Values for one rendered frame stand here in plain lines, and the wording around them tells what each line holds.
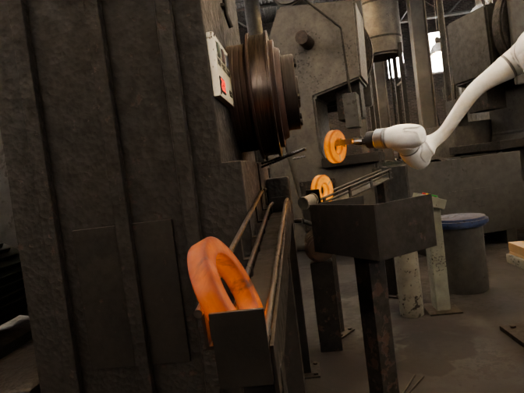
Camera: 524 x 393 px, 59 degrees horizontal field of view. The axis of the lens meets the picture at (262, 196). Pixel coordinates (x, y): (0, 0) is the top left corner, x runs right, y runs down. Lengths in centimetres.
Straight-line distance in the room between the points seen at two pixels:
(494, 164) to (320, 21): 198
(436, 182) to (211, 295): 337
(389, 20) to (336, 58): 632
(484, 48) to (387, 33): 561
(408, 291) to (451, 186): 164
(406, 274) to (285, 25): 292
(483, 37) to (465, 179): 173
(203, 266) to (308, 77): 395
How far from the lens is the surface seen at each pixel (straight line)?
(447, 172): 396
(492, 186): 417
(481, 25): 527
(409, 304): 252
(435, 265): 255
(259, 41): 169
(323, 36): 456
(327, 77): 448
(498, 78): 205
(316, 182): 220
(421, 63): 1080
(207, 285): 64
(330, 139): 214
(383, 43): 1059
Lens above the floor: 83
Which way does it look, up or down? 3 degrees down
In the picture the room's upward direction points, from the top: 7 degrees counter-clockwise
